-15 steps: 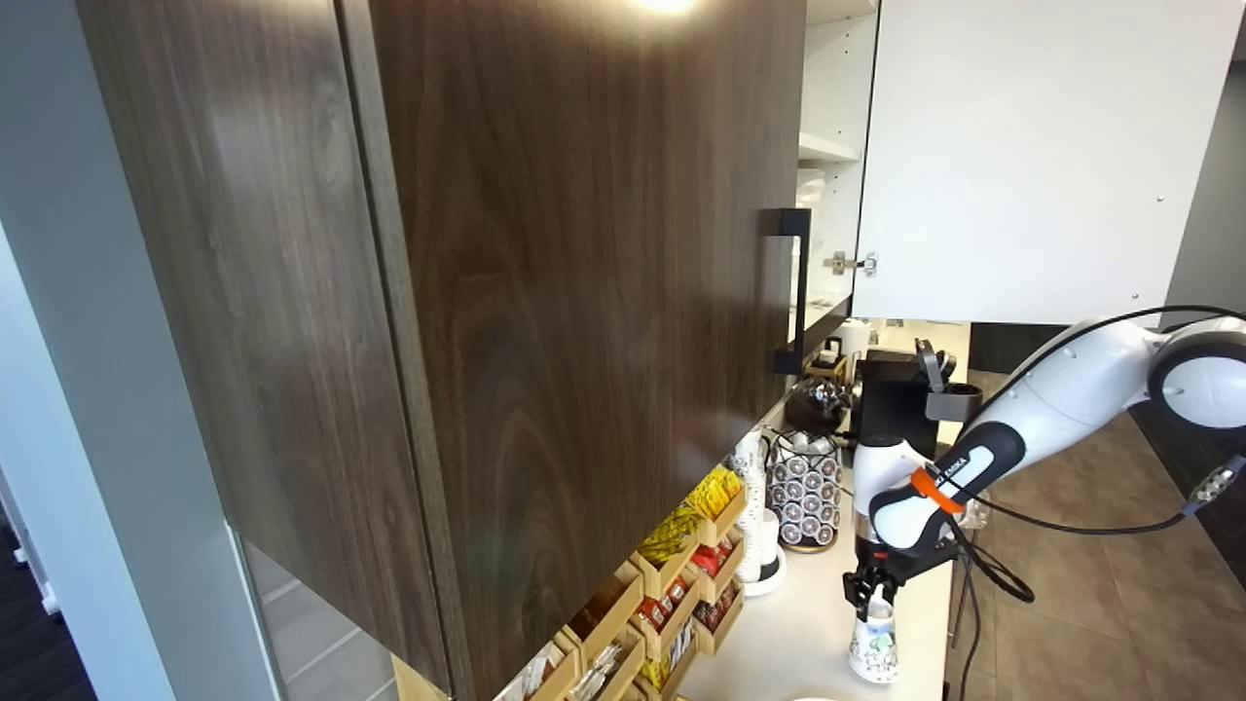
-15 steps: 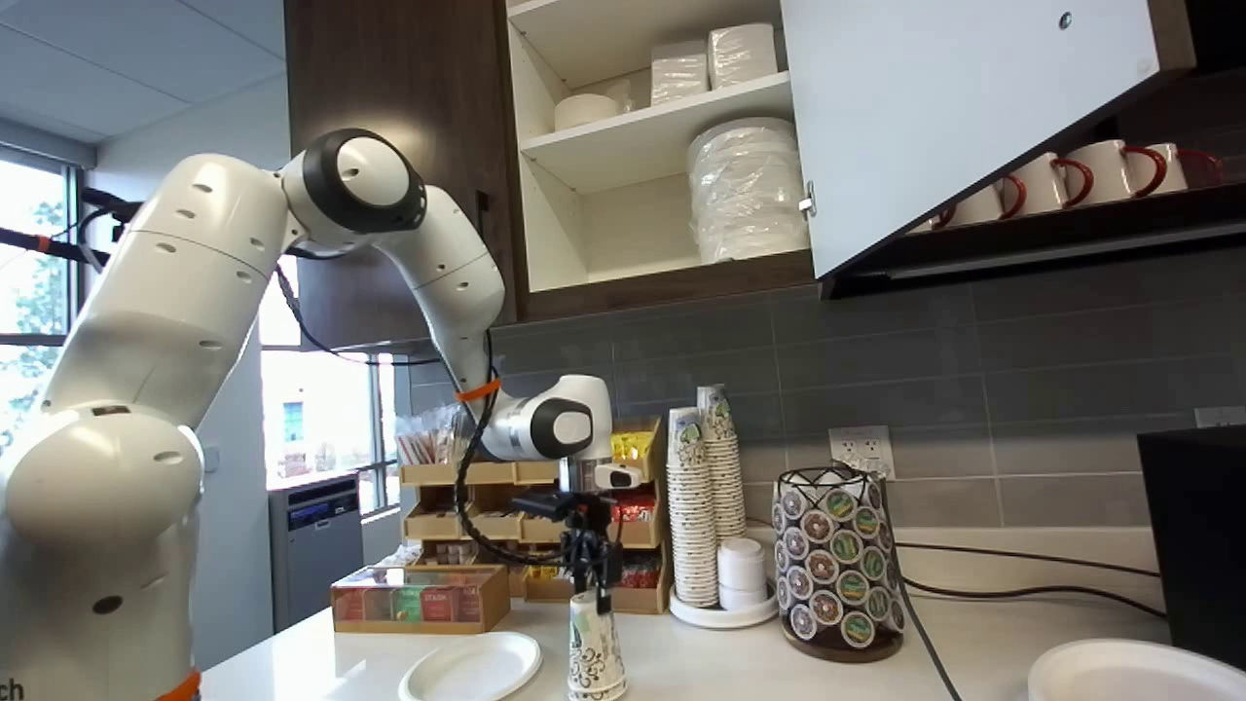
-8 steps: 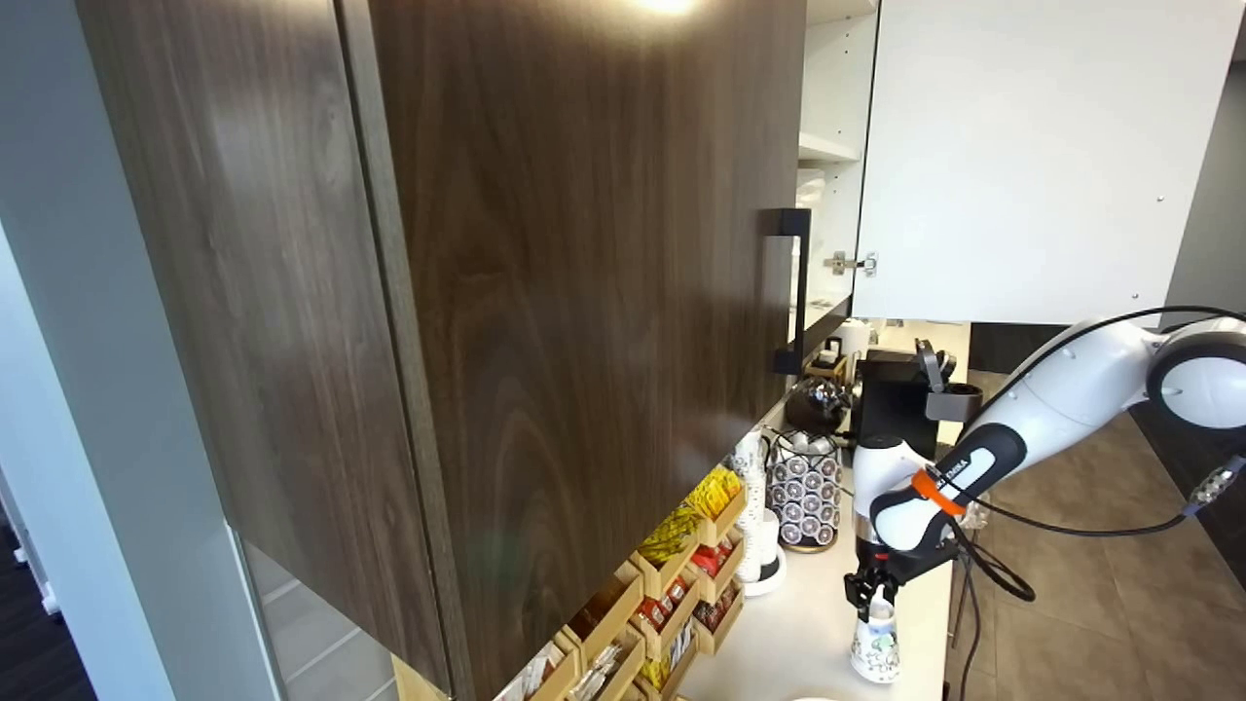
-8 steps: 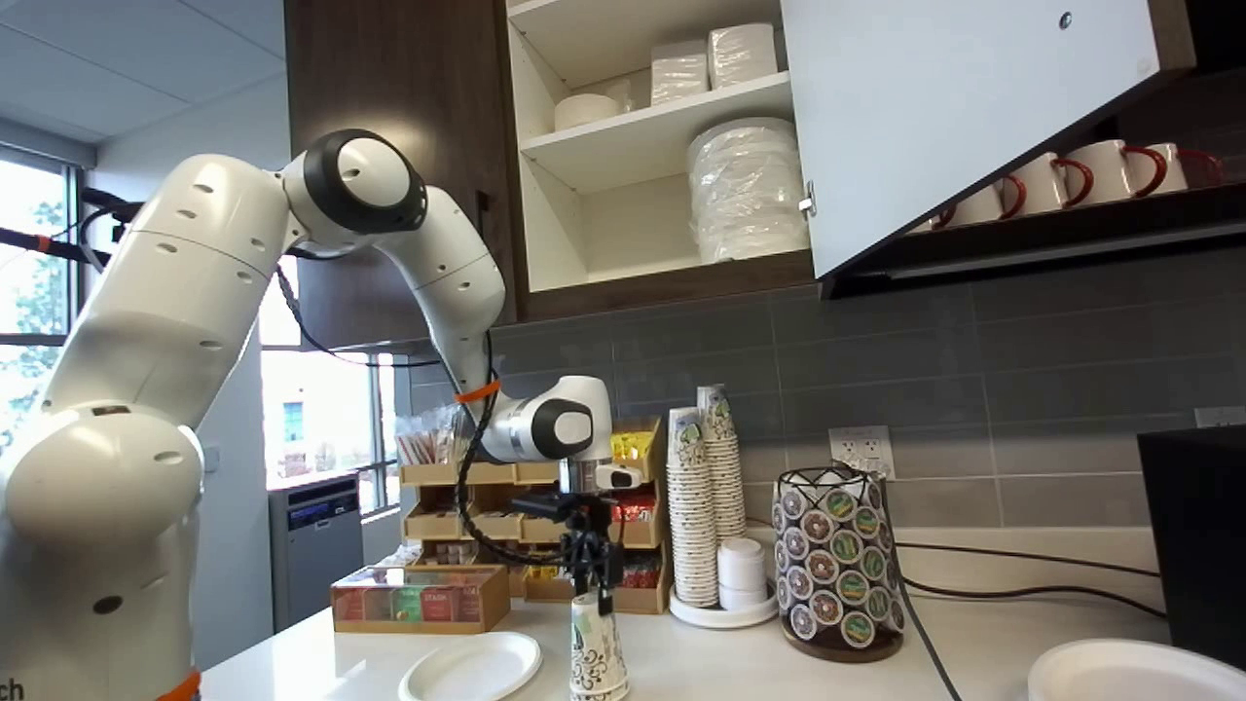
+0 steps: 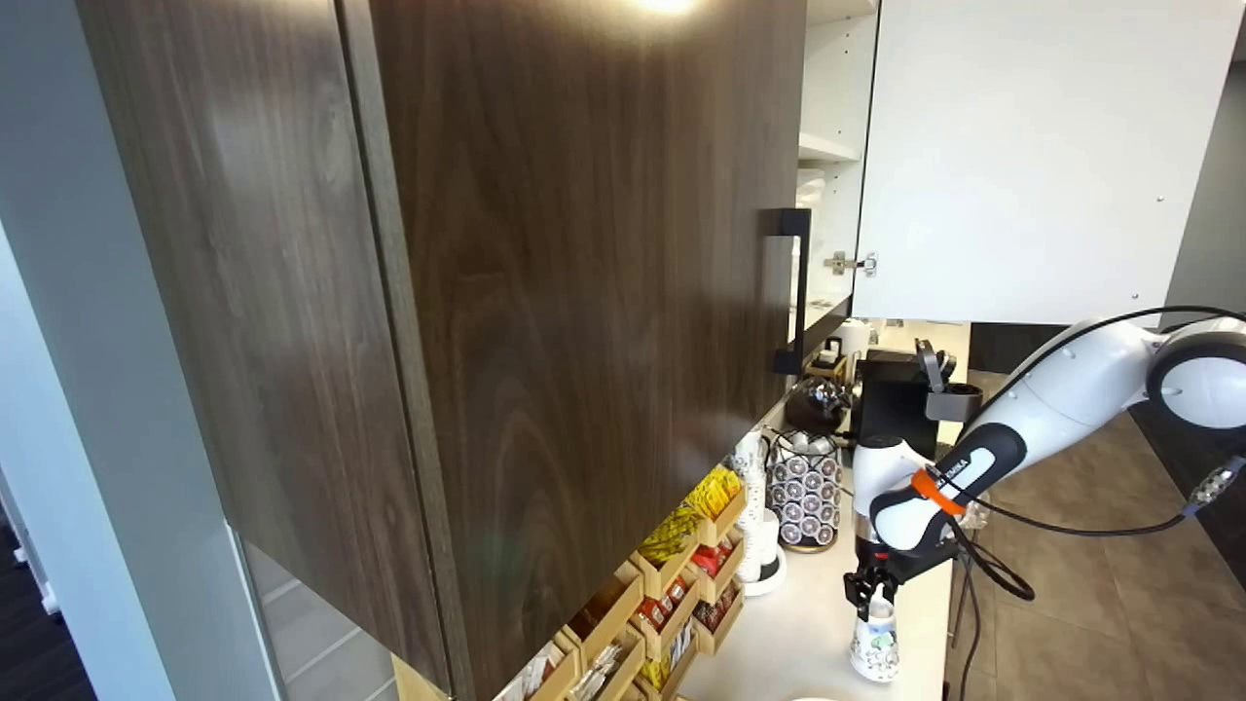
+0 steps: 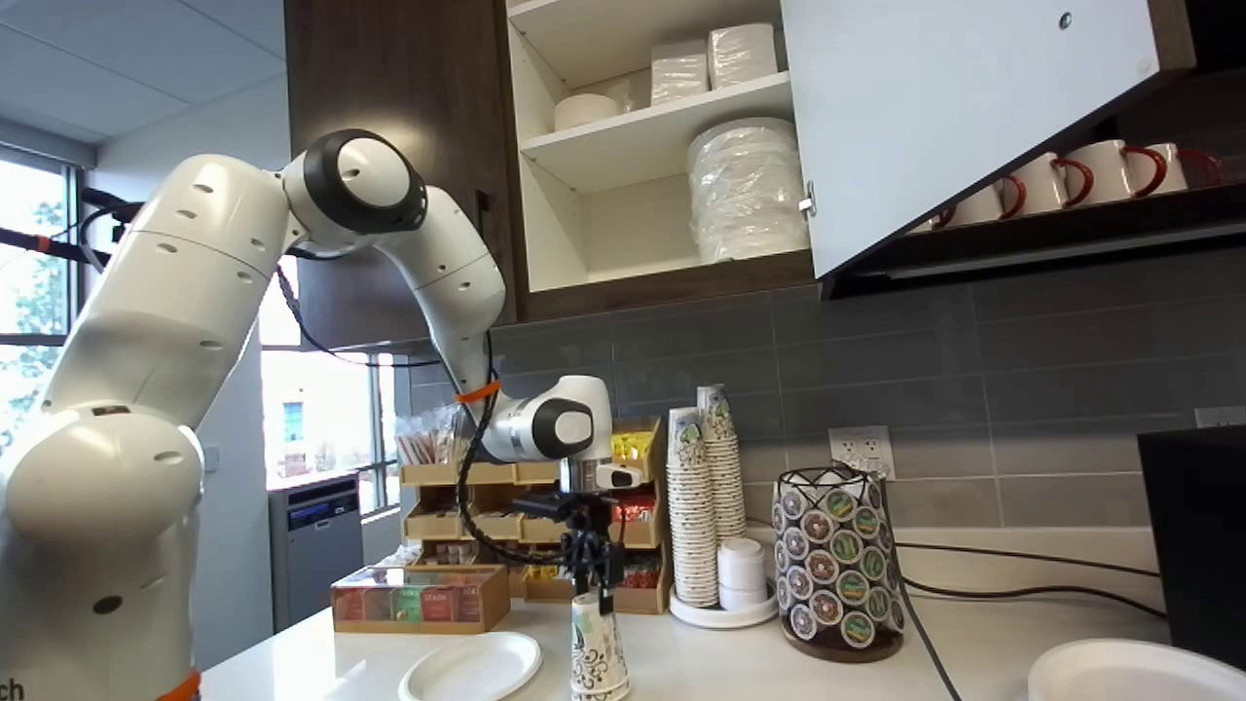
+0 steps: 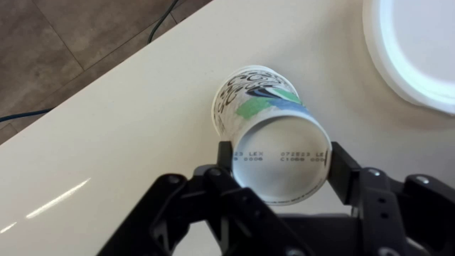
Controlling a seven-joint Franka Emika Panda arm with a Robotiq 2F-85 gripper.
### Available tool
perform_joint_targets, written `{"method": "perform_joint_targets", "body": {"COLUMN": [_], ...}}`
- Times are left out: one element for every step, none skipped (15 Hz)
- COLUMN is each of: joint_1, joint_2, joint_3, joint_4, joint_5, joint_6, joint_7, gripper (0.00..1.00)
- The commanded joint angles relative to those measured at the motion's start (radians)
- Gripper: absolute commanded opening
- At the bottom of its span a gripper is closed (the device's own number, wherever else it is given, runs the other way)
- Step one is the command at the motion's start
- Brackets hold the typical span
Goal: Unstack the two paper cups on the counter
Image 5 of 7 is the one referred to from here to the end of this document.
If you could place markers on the stack of white lids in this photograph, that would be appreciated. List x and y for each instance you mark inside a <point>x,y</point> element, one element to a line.
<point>768,545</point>

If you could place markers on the patterned black white cup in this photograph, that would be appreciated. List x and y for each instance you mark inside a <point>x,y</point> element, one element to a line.
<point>803,492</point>

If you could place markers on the black round pot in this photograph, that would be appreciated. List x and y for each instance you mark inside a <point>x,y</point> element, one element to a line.
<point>815,407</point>

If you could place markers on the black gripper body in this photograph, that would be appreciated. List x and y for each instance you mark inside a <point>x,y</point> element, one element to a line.
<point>882,570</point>

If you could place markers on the small clear bottle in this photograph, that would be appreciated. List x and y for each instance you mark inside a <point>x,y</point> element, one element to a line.
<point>876,631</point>

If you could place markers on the patterned paper cup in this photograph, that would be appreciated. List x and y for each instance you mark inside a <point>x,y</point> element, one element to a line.
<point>876,671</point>

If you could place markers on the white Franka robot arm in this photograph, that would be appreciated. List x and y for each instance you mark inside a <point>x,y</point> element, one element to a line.
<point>1074,391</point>

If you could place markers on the tiered wooden condiment organizer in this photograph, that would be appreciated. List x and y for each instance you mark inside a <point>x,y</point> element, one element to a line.
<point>662,598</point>

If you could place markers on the white cabinet door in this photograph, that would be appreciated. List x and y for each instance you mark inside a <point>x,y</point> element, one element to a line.
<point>1035,158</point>

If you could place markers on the small white container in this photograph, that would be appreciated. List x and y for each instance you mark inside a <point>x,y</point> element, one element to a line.
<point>854,340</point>

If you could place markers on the black coffee machine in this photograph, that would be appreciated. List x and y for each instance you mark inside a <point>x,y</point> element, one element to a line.
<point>896,393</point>

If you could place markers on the plain dark wood cabinet door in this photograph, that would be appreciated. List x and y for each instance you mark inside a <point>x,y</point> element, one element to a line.
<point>257,323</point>

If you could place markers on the white open cupboard shelves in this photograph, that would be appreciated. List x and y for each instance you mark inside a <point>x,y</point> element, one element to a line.
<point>829,78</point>

